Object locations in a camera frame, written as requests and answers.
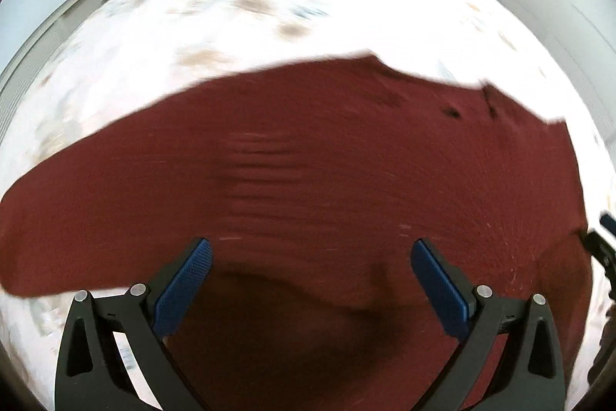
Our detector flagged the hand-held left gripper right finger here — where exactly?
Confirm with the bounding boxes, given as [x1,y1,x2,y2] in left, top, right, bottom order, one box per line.
[410,238,566,411]

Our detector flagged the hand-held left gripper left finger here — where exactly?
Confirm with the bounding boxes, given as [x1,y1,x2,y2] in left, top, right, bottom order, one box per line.
[54,237,227,411]

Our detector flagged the dark red knitted sweater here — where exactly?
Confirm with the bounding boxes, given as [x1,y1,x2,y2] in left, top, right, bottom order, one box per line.
[0,55,595,411]

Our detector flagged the white floral bedsheet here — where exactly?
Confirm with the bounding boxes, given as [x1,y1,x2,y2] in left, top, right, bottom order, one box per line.
[0,0,604,411]

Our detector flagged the white radiator cover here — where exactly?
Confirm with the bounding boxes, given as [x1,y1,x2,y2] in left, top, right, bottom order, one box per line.
[0,0,130,104]

